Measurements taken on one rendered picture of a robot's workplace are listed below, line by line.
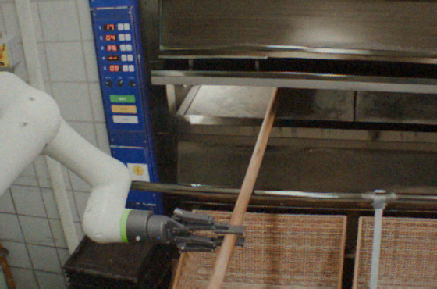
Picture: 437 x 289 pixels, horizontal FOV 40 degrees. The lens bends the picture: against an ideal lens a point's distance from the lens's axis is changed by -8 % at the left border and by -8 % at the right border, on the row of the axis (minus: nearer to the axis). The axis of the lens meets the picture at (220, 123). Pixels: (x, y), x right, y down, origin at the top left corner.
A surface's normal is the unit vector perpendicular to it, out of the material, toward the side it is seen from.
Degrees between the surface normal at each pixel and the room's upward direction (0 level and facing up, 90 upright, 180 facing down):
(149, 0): 90
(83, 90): 90
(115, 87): 90
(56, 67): 90
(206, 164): 70
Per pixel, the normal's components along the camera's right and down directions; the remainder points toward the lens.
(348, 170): -0.22, 0.13
